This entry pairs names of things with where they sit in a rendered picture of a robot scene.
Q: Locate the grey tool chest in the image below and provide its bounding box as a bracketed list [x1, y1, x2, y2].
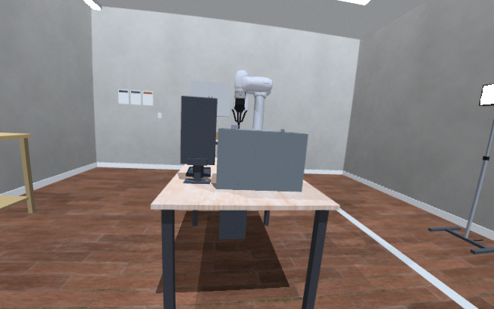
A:
[216, 128, 308, 192]

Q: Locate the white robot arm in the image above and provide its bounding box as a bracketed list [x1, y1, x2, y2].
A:
[234, 70, 272, 130]

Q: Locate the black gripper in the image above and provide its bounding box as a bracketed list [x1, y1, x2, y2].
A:
[232, 98, 247, 125]

